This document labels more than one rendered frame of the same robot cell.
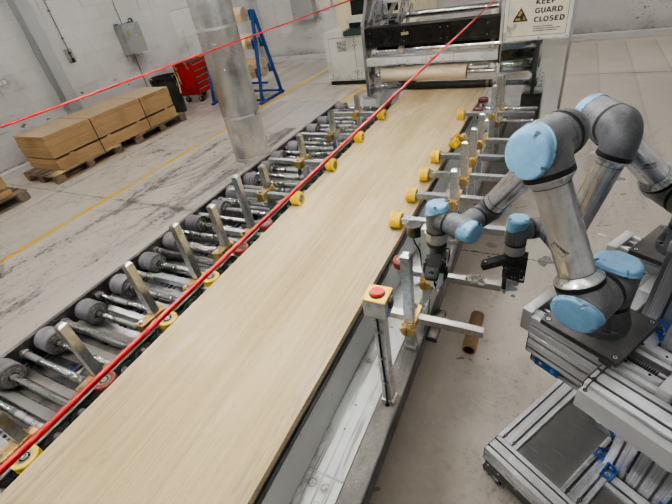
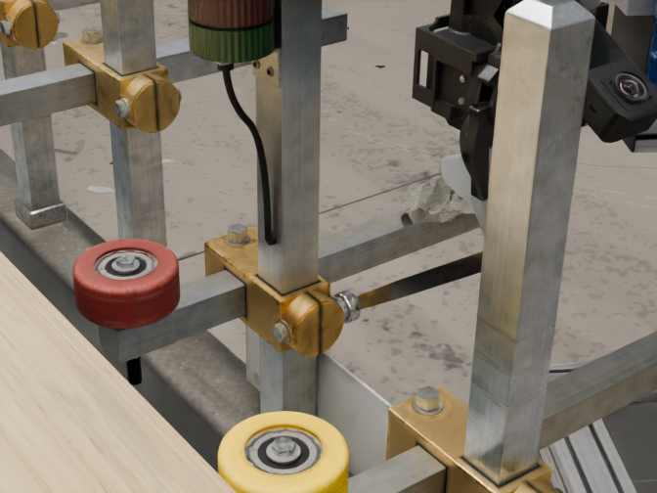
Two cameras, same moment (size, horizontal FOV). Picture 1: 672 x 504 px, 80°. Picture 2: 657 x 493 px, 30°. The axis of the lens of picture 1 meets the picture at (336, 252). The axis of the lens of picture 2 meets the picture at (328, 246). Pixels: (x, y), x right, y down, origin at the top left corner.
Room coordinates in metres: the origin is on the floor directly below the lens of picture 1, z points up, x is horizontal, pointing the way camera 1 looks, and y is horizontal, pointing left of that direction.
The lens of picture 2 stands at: (0.94, 0.41, 1.39)
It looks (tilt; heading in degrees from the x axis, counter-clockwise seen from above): 30 degrees down; 291
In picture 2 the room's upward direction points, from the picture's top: 1 degrees clockwise
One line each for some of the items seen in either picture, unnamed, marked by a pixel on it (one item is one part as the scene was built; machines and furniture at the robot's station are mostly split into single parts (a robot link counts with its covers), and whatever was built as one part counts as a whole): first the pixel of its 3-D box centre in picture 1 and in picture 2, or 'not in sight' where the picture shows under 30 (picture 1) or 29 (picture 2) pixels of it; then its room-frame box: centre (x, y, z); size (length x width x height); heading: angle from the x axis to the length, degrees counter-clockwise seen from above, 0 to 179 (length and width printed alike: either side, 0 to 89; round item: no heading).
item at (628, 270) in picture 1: (612, 278); not in sight; (0.75, -0.72, 1.21); 0.13 x 0.12 x 0.14; 120
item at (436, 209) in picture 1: (437, 217); not in sight; (1.11, -0.36, 1.26); 0.09 x 0.08 x 0.11; 30
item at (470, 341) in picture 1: (473, 331); not in sight; (1.63, -0.75, 0.04); 0.30 x 0.08 x 0.08; 148
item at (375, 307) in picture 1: (378, 302); not in sight; (0.85, -0.09, 1.18); 0.07 x 0.07 x 0.08; 58
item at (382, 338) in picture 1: (384, 359); not in sight; (0.84, -0.09, 0.93); 0.05 x 0.04 x 0.45; 148
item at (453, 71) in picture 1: (444, 72); not in sight; (3.78, -1.27, 1.05); 1.43 x 0.12 x 0.12; 58
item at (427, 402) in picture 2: not in sight; (427, 399); (1.13, -0.27, 0.86); 0.02 x 0.02 x 0.01
